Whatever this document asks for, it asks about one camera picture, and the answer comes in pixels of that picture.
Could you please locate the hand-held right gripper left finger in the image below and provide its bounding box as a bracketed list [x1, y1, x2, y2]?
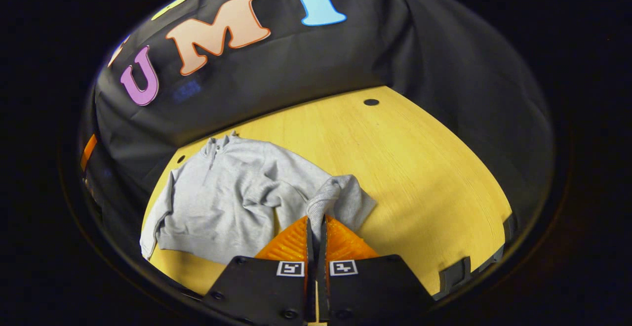
[202, 216, 316, 326]

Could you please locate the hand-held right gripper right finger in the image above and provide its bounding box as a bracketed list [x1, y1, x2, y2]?
[317, 215, 436, 326]

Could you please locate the grey zip-neck sweatshirt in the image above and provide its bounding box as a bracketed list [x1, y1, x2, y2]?
[140, 131, 377, 265]

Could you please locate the black backdrop cloth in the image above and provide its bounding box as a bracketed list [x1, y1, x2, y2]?
[79, 0, 553, 267]

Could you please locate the black table edge bracket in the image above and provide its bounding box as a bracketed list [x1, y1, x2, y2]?
[503, 212, 518, 243]
[438, 256, 471, 297]

